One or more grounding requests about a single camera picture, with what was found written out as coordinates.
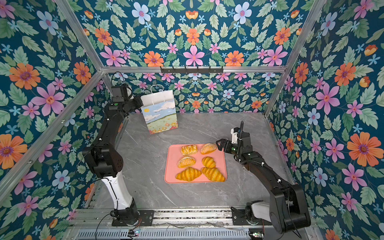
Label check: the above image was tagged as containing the small croissant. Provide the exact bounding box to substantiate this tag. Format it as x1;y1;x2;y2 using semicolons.
202;157;216;168

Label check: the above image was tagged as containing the painted landscape paper bag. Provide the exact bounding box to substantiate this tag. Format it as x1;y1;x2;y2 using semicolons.
141;85;179;135

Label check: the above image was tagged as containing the large croissant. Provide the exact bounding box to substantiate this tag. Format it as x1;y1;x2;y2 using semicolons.
176;167;202;182
201;167;226;182

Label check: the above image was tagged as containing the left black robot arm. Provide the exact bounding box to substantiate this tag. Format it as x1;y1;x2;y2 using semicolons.
82;96;143;225

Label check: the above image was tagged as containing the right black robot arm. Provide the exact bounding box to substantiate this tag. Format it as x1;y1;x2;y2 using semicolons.
216;137;311;234

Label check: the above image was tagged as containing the braided bread loaf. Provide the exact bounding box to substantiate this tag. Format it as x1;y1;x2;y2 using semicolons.
181;145;199;156

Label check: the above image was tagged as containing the sesame bun far right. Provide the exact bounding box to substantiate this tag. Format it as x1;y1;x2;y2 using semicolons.
200;143;218;155

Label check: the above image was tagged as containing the sesame bun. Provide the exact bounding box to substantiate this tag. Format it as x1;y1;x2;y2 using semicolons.
177;156;196;168
200;143;218;155

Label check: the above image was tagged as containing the sesame bun near left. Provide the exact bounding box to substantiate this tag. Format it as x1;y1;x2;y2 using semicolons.
177;156;196;168

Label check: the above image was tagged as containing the pink plastic tray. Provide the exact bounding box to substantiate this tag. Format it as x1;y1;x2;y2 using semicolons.
164;144;228;184

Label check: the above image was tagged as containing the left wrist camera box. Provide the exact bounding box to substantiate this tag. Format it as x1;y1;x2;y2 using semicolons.
112;85;132;103

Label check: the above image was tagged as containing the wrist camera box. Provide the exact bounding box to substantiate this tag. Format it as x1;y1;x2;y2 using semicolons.
112;85;132;103
231;127;240;144

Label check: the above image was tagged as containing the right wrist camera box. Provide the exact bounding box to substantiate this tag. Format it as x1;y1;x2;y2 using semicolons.
231;127;240;144

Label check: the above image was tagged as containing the aluminium cage frame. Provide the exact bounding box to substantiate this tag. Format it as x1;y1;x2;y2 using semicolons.
0;0;326;205

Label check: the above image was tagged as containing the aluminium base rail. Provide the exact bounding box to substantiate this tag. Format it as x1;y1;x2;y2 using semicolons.
63;207;324;240

